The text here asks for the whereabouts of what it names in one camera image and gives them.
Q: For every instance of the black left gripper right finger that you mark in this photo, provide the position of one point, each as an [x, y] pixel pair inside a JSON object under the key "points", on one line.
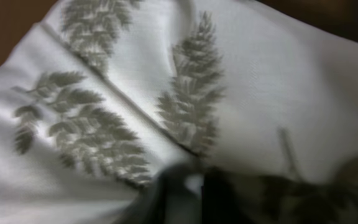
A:
{"points": [[219, 205]]}

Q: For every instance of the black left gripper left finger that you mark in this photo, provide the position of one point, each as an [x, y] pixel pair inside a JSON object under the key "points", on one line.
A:
{"points": [[174, 197]]}

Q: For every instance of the white fern print dress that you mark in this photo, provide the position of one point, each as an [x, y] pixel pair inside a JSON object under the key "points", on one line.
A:
{"points": [[99, 97]]}

